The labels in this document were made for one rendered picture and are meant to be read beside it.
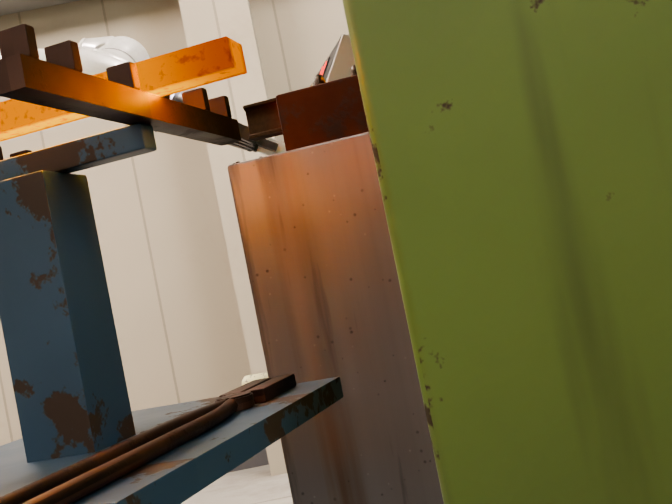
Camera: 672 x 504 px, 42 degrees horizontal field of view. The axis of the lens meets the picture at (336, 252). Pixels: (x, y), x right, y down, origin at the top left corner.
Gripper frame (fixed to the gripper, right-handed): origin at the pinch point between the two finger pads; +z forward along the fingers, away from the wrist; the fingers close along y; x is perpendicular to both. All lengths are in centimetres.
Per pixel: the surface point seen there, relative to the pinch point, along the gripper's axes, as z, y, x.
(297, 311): 4, 66, -30
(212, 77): -11, 93, -17
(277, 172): -3, 66, -17
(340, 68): 5.5, 7.0, 16.1
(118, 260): -38, -272, -16
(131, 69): -17, 93, -19
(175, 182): -25, -266, 28
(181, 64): -14, 93, -17
